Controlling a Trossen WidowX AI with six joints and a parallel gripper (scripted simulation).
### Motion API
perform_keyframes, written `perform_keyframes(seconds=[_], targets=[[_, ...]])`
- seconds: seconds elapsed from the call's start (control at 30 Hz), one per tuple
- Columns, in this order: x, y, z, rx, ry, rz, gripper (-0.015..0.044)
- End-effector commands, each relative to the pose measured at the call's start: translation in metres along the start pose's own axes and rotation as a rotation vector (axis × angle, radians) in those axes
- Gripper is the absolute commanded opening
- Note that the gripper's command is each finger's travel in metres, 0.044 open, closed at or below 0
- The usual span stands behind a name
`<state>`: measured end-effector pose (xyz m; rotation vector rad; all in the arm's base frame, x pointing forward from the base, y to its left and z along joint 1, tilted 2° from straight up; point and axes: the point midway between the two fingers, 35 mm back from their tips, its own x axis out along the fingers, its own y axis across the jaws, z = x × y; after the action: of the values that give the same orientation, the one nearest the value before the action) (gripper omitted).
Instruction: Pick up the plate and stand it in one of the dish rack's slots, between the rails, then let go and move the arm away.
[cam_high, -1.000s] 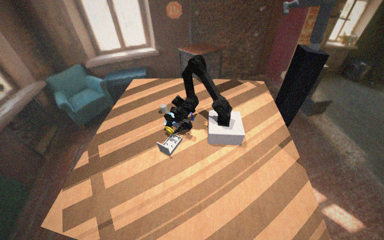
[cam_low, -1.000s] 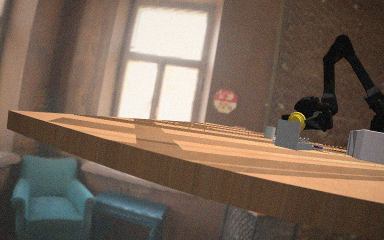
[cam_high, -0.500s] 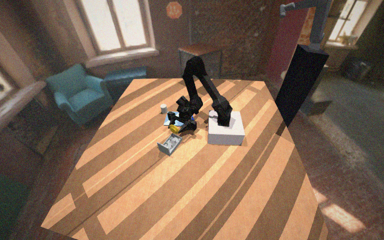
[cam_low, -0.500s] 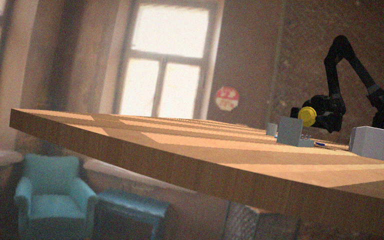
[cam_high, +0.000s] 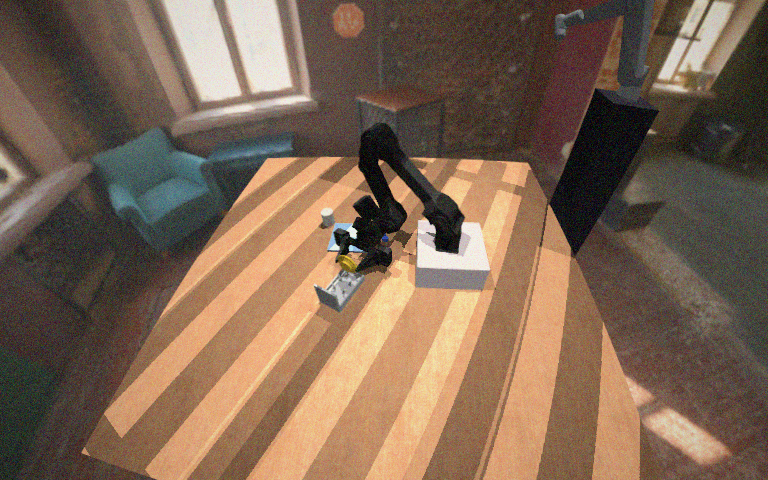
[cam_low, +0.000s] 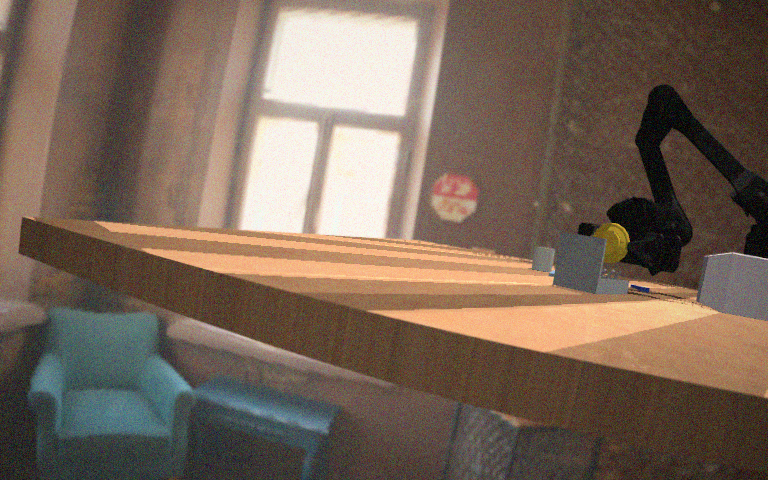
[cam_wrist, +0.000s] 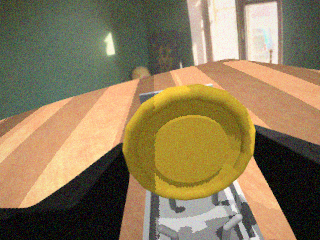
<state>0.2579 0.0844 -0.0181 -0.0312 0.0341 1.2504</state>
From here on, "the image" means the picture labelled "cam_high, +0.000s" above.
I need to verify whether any yellow plate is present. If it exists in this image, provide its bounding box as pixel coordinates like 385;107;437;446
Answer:
337;255;357;273

